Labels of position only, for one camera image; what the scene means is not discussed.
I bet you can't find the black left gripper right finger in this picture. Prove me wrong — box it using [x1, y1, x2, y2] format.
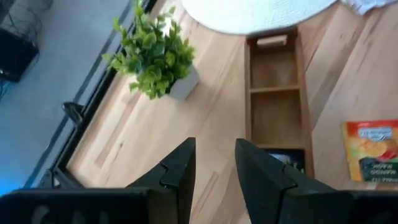
[234, 138, 354, 224]

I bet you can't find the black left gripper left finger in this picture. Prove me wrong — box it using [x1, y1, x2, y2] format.
[126, 137, 197, 224]

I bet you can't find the black tea packet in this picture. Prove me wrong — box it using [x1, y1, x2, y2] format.
[264, 148, 306, 175]

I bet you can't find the wooden tea organizer box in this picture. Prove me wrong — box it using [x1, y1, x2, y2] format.
[244, 27, 315, 180]

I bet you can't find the white orange tea packet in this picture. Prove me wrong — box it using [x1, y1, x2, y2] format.
[340, 0, 398, 16]

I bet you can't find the green plant in white pot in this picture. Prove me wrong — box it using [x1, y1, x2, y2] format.
[102, 0, 201, 101]

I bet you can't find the white round placemat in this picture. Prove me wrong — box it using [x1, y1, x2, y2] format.
[180, 0, 339, 35]

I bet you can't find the black equipment case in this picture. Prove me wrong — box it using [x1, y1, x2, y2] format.
[0, 27, 40, 83]

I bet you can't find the black metal table frame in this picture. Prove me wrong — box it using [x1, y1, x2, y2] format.
[40, 0, 158, 190]

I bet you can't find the black frame clamp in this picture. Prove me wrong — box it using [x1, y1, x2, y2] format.
[61, 101, 85, 126]

